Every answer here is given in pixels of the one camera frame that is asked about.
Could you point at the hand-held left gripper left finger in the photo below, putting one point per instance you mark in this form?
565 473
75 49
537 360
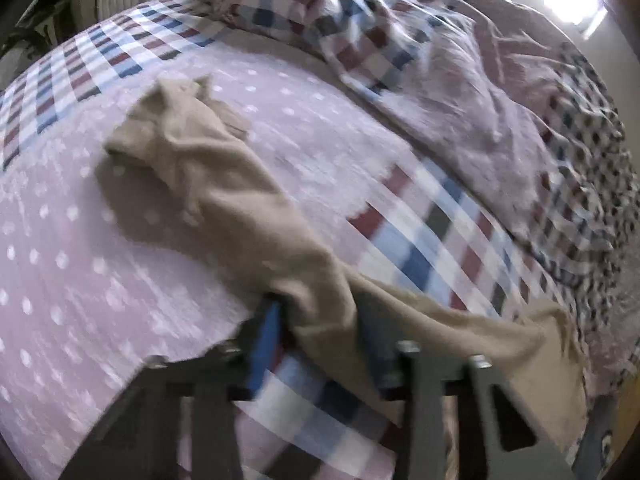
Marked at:
265 350

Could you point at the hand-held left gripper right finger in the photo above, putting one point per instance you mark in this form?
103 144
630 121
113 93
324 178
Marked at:
375 355

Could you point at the beige garment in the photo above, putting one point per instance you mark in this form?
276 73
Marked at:
240 200

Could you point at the crumpled checked duvet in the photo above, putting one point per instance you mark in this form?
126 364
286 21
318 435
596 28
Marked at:
450 85

